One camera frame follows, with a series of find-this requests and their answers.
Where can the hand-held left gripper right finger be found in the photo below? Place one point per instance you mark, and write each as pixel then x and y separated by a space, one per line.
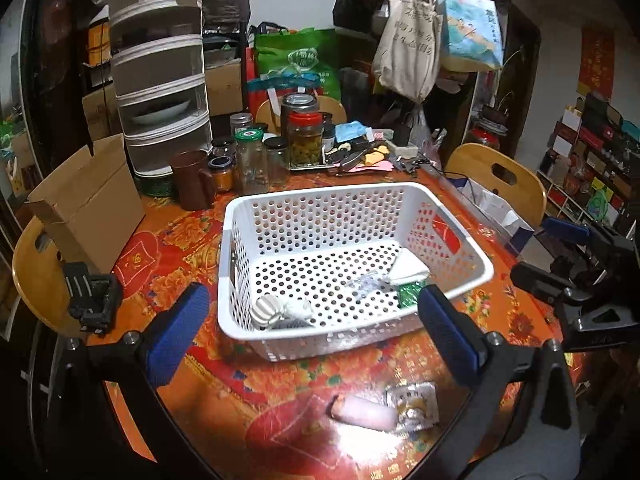
pixel 447 332

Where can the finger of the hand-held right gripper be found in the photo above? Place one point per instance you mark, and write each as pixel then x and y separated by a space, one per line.
pixel 540 280
pixel 565 229

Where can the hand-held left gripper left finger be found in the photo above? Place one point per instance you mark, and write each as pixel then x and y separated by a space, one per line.
pixel 177 332

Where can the green foil packet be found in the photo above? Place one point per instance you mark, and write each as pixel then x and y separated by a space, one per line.
pixel 411 294

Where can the white cloth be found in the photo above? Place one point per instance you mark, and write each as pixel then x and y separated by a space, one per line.
pixel 410 267

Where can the white ribbed soft toy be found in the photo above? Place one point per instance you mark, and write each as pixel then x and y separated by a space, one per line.
pixel 265 310

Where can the clear plastic bag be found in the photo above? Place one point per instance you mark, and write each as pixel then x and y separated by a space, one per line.
pixel 415 125
pixel 367 282

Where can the pale pink soft roll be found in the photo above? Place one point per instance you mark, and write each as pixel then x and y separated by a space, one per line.
pixel 365 412

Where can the small white soft pouch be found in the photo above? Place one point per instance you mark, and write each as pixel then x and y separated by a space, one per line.
pixel 297 310

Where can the white perforated plastic basket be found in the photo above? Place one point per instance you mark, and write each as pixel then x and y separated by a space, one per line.
pixel 310 346

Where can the shelf of boxes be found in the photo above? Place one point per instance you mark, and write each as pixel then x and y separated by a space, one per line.
pixel 590 160

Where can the red printed tablecloth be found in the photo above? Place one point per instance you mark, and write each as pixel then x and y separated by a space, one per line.
pixel 190 260

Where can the green woven tray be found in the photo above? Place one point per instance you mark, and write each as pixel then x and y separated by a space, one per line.
pixel 157 186

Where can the open cardboard box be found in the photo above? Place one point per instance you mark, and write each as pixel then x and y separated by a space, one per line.
pixel 90 210

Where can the brown plastic mug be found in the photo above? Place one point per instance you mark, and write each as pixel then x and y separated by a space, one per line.
pixel 192 182

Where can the clear hanging plastic bag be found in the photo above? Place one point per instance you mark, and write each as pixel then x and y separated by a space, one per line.
pixel 415 125

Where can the group of glass jars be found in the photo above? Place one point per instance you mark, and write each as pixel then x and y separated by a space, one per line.
pixel 252 160

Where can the blue printed paper bag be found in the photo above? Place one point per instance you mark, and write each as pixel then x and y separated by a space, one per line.
pixel 470 35

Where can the white plate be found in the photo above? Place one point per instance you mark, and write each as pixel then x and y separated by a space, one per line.
pixel 160 115

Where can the light blue packet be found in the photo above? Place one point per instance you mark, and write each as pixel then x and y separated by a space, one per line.
pixel 352 131

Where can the beige canvas tote bag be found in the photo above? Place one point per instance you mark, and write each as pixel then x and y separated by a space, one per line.
pixel 405 50

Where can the brown cardboard box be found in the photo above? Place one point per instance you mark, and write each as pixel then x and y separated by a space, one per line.
pixel 224 87

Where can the grey tiered food cover rack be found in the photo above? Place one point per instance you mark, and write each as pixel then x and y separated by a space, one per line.
pixel 160 55

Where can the dark glass door cabinet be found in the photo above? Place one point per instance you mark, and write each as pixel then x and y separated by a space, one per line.
pixel 30 85

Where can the yellow box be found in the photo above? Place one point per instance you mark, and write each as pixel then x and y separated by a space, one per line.
pixel 99 45

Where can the green shopping bag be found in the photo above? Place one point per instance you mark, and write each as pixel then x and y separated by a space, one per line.
pixel 300 60

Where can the black plastic mount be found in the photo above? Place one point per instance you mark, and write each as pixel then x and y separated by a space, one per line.
pixel 95 300

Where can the red wall scroll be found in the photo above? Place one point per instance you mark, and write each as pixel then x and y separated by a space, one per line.
pixel 595 65

